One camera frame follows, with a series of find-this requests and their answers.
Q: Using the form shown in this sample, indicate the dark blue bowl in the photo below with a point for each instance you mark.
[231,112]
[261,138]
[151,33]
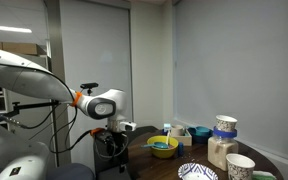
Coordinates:
[198,139]

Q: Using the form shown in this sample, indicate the black camera on stand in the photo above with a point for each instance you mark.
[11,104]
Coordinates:
[89,87]

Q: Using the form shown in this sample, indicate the green white scrub brush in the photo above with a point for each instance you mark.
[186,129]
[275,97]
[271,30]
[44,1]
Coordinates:
[262,175]

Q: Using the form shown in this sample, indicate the yellow bowl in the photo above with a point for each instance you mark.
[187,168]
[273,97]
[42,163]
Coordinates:
[163,153]

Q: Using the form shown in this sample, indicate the patterned paper cup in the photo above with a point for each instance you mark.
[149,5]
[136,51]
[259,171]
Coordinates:
[240,167]
[225,123]

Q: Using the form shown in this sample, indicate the white wooden tray box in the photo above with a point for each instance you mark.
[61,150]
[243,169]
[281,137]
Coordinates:
[186,139]

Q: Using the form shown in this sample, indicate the teal bowl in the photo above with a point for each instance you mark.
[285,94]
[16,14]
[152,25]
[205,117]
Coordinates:
[202,131]

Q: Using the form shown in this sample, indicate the blue spoon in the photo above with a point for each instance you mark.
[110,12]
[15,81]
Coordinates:
[159,145]

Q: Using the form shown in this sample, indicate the patterned paper cup on table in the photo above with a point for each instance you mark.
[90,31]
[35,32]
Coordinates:
[240,167]

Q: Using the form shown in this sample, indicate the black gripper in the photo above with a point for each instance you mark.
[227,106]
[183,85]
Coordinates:
[110,151]

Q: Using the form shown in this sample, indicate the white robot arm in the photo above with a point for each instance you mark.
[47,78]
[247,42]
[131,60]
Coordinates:
[25,160]

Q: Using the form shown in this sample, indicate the cardboard box on shelf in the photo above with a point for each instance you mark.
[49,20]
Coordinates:
[24,48]

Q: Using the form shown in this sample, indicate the plastic jar with blue lid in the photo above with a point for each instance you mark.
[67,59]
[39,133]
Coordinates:
[219,145]

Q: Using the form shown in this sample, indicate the beige mug in tray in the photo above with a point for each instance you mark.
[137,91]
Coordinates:
[177,130]

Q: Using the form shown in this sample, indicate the blue patterned paper plate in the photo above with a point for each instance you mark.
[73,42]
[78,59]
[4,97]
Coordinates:
[195,171]

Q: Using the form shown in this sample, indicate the small blue cylinder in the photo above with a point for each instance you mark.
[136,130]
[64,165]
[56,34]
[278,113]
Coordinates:
[180,149]

